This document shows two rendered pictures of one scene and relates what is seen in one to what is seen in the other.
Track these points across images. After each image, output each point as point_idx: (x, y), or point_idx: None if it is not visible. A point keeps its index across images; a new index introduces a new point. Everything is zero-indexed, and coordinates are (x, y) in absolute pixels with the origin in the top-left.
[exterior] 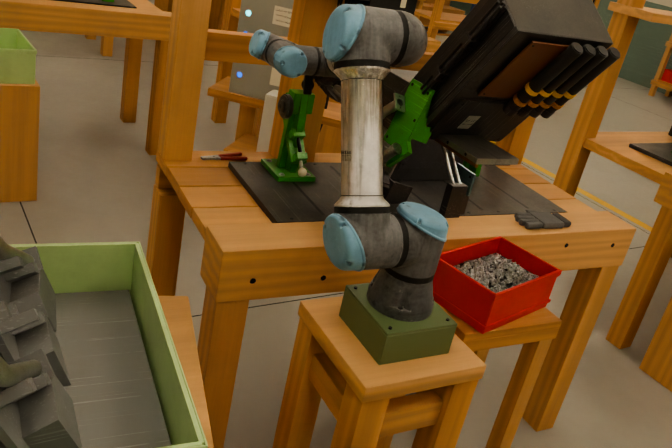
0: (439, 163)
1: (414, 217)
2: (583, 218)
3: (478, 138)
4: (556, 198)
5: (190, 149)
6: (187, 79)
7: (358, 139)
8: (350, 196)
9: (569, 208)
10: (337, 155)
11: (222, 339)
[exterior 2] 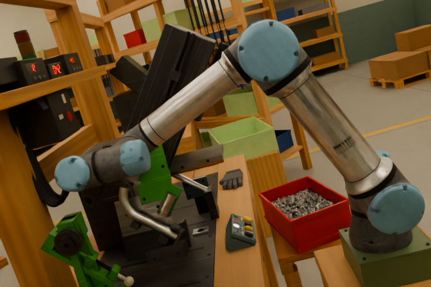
0: None
1: (381, 155)
2: (228, 167)
3: (180, 155)
4: (192, 176)
5: None
6: None
7: (346, 122)
8: (376, 168)
9: (207, 173)
10: (72, 271)
11: None
